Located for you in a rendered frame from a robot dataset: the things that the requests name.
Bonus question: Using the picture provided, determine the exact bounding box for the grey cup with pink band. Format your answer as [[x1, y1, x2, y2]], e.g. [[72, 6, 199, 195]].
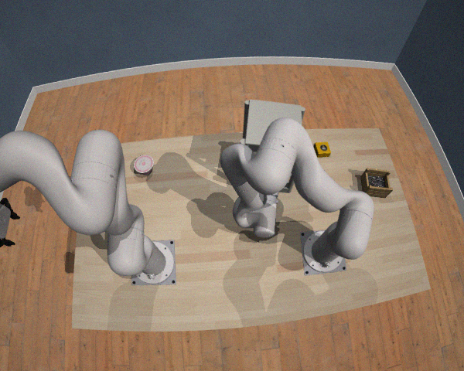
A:
[[134, 155, 154, 175]]

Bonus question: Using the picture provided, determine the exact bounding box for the grey shelving unit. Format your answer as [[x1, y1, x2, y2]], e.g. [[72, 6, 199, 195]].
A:
[[241, 100, 305, 193]]

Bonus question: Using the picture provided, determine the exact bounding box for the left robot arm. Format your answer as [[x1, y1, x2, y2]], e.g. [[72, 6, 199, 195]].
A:
[[0, 130, 174, 284]]

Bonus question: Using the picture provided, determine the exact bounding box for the brown wooden crate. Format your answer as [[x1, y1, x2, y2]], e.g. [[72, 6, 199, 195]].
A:
[[361, 168, 393, 198]]

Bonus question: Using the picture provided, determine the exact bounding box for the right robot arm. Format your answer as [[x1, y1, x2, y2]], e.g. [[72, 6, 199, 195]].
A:
[[220, 117, 374, 272]]

